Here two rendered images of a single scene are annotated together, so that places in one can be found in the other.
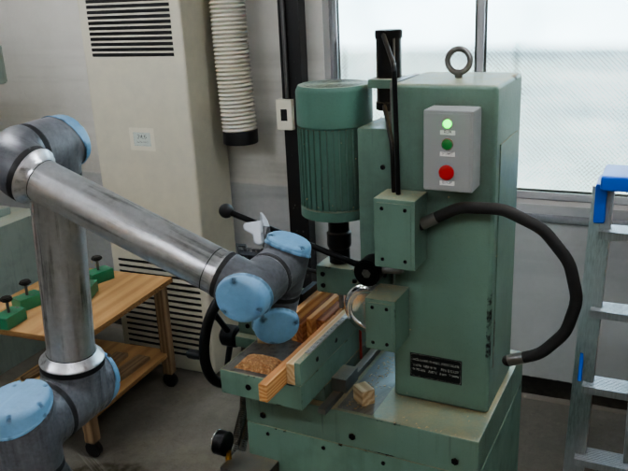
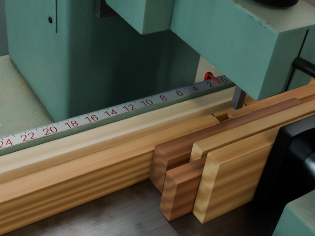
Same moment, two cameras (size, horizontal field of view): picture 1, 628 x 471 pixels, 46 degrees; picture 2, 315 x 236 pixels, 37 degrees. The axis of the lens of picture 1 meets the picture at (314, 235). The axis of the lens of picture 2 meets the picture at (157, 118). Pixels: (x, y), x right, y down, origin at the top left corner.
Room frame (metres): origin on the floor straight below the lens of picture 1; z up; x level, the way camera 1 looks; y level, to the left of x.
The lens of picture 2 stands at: (2.11, 0.03, 1.23)
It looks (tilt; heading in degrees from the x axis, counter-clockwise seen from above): 38 degrees down; 204
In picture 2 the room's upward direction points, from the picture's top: 9 degrees clockwise
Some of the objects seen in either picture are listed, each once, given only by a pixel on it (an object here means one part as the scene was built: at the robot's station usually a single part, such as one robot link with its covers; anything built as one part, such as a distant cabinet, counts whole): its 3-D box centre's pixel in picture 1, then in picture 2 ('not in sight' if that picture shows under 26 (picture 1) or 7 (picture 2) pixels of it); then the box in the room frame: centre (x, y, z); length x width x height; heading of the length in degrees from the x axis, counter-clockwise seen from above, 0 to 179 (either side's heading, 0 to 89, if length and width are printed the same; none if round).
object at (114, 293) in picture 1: (78, 343); not in sight; (2.88, 1.02, 0.32); 0.66 x 0.57 x 0.64; 158
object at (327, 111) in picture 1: (335, 149); not in sight; (1.72, -0.06, 1.35); 0.18 x 0.18 x 0.31
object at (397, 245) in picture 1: (400, 229); not in sight; (1.48, -0.18, 1.23); 0.09 x 0.08 x 0.15; 63
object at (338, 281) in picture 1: (347, 279); (243, 31); (1.71, -0.08, 1.03); 0.14 x 0.07 x 0.09; 63
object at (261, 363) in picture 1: (260, 361); not in sight; (1.53, 0.14, 0.91); 0.10 x 0.07 x 0.02; 63
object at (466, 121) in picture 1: (451, 149); not in sight; (1.44, -0.28, 1.40); 0.10 x 0.06 x 0.16; 63
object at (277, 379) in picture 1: (331, 328); (273, 112); (1.66, -0.03, 0.92); 0.66 x 0.02 x 0.04; 153
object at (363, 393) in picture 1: (363, 393); not in sight; (1.52, -0.10, 0.82); 0.04 x 0.03 x 0.04; 26
